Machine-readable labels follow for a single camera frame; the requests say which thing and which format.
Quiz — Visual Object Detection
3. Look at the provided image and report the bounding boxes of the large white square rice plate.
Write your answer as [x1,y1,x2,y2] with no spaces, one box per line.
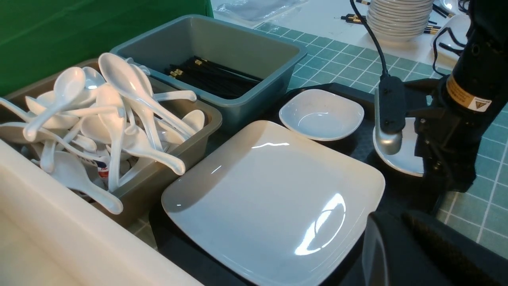
[162,121,386,286]

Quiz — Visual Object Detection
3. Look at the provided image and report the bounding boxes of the background stack of white dishes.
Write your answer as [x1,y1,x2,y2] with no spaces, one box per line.
[365,0,433,42]

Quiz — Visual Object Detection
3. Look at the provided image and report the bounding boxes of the grey wrist camera with cable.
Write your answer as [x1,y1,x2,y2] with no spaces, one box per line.
[350,0,406,155]

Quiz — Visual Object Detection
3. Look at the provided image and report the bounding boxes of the pile of black chopsticks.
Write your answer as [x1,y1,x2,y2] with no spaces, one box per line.
[164,56,263,100]

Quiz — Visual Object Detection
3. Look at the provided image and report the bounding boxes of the white spoon top of pile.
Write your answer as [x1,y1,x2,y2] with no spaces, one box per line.
[23,67,86,142]

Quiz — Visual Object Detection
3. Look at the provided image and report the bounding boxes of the small white dish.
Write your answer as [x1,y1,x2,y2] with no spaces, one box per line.
[278,89,365,141]
[372,118,424,177]

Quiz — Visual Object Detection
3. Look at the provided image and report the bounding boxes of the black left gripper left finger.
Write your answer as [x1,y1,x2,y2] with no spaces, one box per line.
[362,212,452,286]

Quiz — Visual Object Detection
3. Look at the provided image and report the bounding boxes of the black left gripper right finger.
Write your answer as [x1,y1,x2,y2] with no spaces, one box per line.
[402,211,507,286]

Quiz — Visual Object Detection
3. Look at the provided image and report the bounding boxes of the white spoon centre upright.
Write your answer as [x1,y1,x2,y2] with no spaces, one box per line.
[98,52,196,137]

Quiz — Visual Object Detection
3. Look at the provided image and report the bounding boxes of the large white plastic tub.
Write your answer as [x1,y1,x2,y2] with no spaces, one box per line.
[0,142,200,286]

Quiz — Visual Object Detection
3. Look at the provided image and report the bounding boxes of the grey-blue chopstick bin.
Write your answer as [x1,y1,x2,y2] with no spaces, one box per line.
[111,15,307,133]

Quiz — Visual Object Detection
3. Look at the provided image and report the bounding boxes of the clear plastic bag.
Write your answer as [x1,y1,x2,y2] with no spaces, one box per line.
[214,0,308,22]

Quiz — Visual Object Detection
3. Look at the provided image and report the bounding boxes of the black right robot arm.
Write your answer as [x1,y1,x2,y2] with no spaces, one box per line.
[405,0,508,193]

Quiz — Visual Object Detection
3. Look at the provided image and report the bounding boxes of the green backdrop cloth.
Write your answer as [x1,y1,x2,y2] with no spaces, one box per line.
[0,0,214,96]

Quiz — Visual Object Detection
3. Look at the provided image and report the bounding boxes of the white spoon left hanging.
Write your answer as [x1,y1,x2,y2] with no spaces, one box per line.
[49,151,123,215]

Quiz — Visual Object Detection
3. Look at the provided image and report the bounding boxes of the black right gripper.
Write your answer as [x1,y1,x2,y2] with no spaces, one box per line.
[405,79,493,193]

